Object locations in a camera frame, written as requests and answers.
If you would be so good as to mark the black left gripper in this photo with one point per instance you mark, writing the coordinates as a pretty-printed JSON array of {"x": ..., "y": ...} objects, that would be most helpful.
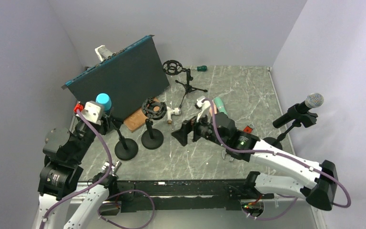
[{"x": 104, "y": 128}]

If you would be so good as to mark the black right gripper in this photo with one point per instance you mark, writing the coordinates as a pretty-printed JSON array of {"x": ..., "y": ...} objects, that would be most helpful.
[{"x": 181, "y": 135}]

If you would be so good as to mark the mint green microphone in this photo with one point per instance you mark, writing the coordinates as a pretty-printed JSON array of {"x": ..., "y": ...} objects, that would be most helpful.
[{"x": 220, "y": 105}]

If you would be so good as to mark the blue microphone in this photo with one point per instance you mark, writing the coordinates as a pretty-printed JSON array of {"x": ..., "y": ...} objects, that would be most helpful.
[{"x": 105, "y": 100}]

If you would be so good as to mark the black round base shock mount stand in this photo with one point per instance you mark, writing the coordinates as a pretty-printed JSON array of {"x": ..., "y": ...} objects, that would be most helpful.
[{"x": 152, "y": 138}]

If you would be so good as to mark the black round base clip stand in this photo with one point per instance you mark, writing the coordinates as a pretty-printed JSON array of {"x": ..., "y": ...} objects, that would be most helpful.
[{"x": 126, "y": 149}]

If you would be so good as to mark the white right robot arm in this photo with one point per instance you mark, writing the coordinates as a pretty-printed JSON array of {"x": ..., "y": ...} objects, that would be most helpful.
[{"x": 312, "y": 181}]

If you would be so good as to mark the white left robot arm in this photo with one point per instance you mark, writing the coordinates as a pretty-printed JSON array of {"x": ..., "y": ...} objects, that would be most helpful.
[{"x": 64, "y": 151}]

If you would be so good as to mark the black right round base stand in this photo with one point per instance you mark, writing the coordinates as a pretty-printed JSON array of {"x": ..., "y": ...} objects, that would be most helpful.
[{"x": 276, "y": 142}]

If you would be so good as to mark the silver black microphone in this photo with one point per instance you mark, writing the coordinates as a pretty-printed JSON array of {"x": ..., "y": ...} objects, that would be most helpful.
[{"x": 301, "y": 112}]

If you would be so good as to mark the white plastic faucet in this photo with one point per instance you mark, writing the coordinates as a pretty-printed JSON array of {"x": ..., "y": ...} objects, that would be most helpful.
[{"x": 170, "y": 112}]

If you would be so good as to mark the chrome metal fitting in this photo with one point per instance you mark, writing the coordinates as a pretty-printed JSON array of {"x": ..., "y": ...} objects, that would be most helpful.
[{"x": 113, "y": 168}]

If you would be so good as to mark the wooden block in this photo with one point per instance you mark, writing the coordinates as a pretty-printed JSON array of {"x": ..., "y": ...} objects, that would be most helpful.
[{"x": 136, "y": 120}]

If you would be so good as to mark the dark teal-edged board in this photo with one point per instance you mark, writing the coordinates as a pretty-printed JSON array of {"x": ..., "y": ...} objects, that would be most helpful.
[{"x": 129, "y": 78}]

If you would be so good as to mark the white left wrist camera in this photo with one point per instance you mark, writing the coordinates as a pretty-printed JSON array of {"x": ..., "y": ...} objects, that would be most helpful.
[{"x": 91, "y": 111}]

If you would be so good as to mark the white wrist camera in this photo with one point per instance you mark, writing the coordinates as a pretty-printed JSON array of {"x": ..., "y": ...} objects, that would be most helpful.
[
  {"x": 204, "y": 105},
  {"x": 91, "y": 111}
]

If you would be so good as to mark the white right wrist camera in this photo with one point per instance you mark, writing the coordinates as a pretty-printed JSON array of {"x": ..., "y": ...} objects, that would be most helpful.
[{"x": 204, "y": 105}]

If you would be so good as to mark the red handle adjustable wrench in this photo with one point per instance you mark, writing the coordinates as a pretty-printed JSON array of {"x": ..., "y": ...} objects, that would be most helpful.
[{"x": 248, "y": 128}]

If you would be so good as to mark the green handle screwdriver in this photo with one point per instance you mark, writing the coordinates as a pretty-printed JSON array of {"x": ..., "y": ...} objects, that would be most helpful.
[{"x": 202, "y": 68}]

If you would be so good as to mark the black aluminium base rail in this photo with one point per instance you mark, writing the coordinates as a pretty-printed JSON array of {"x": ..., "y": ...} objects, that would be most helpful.
[{"x": 140, "y": 195}]

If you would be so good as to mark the white bracket behind board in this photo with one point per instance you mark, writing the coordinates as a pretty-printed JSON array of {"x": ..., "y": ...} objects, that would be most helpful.
[{"x": 103, "y": 53}]

